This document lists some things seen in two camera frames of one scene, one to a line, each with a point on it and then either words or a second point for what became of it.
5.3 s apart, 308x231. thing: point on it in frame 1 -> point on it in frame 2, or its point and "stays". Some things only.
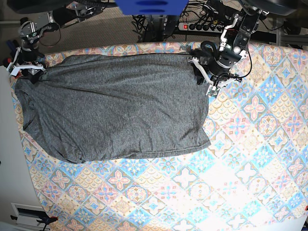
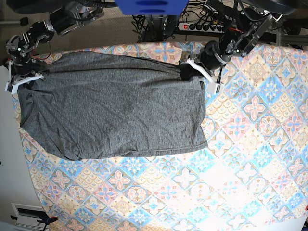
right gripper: x=214 y=67 -> x=211 y=57
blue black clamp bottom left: x=45 y=220 stays
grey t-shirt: x=109 y=107 stays
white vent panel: x=28 y=216 stays
